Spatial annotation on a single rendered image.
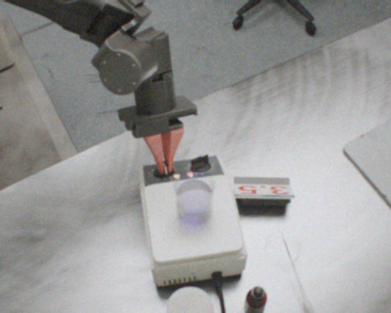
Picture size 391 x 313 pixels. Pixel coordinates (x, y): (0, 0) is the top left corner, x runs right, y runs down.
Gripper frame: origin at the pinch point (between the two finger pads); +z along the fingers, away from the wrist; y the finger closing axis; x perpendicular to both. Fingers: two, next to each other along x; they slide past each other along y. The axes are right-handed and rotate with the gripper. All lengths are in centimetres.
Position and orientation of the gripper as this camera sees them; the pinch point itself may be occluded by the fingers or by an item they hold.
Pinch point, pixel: (164, 165)
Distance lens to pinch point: 78.0
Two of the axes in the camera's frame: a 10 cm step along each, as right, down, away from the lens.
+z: 1.0, 9.1, 4.1
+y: 9.3, -2.3, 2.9
